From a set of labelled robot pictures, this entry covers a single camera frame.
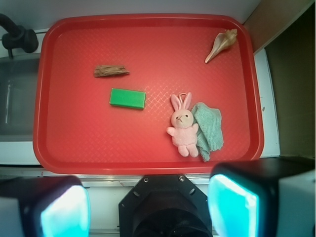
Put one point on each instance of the pink plush bunny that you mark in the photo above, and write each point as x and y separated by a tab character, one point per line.
183	130

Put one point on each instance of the red plastic tray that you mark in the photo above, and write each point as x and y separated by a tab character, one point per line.
77	131

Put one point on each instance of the beige conch shell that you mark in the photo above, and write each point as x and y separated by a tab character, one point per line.
222	42

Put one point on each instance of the black faucet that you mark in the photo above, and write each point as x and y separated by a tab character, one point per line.
17	37

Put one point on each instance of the teal knitted cloth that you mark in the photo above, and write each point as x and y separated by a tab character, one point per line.
209	135

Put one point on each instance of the brown wood piece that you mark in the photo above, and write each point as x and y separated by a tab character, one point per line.
110	70

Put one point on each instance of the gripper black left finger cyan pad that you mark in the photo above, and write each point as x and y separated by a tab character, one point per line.
44	207

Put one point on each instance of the green rectangular block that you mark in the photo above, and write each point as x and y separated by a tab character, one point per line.
127	98

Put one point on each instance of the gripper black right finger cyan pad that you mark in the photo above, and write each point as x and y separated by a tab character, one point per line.
268	197

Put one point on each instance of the steel sink basin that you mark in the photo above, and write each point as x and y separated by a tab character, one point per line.
18	84

